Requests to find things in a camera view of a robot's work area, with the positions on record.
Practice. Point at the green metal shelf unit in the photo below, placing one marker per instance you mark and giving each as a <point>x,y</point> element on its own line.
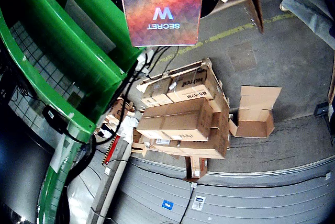
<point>78,59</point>

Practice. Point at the red holographic product box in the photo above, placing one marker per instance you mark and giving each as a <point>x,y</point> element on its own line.
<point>162,14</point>

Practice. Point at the empty open cardboard box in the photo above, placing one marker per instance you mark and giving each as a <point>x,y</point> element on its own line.
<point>256,111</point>

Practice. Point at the HUTER printed cardboard box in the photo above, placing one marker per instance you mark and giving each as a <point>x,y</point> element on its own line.
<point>193,88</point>

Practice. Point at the wide flat cardboard box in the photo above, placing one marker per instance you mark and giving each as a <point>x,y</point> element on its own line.
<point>220,135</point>

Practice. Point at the small black floor box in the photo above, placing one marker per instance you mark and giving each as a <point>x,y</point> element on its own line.
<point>321,109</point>

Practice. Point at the crumpled white paper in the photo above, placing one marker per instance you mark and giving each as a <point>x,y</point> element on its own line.
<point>128,127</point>

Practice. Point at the black device white label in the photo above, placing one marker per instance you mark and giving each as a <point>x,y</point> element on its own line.
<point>55,119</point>

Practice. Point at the grey roll-up door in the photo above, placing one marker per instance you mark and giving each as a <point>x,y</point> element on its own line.
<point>248,197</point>

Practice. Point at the narrow upright cardboard box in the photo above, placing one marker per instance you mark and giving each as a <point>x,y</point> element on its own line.
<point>196,167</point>

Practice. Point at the large plain cardboard box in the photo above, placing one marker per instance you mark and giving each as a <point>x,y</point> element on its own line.
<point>175,122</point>

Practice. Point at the white door label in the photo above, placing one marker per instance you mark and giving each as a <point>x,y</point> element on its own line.
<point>199,203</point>

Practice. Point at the long beige cardboard tube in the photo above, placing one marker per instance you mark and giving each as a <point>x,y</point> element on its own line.
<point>110,187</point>

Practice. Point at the grey sheet inside shelf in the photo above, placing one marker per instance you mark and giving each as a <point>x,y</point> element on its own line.
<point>89,25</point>

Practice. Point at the red toothed strip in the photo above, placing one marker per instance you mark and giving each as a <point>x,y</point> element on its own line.
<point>111,150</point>

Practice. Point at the small plain cardboard box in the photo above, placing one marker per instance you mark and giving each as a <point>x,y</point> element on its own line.
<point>157,90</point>

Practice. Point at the blue door sticker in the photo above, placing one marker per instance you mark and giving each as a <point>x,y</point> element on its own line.
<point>167,205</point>

